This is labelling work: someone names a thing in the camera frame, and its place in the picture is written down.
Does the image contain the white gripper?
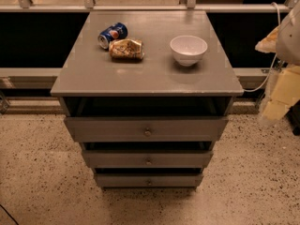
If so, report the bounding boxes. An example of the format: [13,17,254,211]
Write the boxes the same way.
[255,26,300,126]

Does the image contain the grey bottom drawer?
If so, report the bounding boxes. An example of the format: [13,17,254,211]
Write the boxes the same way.
[95,173,203,188]

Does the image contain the grey drawer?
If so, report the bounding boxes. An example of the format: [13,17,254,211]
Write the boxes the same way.
[65,117,228,143]
[95,173,203,188]
[82,150,213,168]

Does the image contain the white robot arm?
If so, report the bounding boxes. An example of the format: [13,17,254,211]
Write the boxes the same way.
[255,2,300,126]

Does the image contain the grey wooden drawer cabinet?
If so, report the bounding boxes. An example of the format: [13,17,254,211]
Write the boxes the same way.
[51,10,243,176]

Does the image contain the grey top drawer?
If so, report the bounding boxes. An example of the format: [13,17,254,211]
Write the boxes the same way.
[65,117,228,143]

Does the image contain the grey middle drawer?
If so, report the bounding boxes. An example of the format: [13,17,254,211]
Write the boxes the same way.
[82,150,213,168]

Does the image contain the white ceramic bowl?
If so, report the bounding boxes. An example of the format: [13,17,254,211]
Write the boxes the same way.
[170,36,208,67]

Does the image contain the crushed gold can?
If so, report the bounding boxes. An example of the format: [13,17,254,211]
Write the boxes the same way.
[109,38,144,60]

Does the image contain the blue pepsi can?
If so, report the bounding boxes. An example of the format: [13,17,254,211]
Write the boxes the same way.
[97,22,128,50]

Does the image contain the white cable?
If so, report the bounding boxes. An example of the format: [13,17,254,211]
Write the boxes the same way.
[243,1,282,94]

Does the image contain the metal railing frame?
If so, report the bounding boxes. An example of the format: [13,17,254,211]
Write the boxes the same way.
[0,0,292,99]

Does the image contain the black cable on floor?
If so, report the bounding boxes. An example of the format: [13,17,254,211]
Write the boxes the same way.
[0,203,20,225]

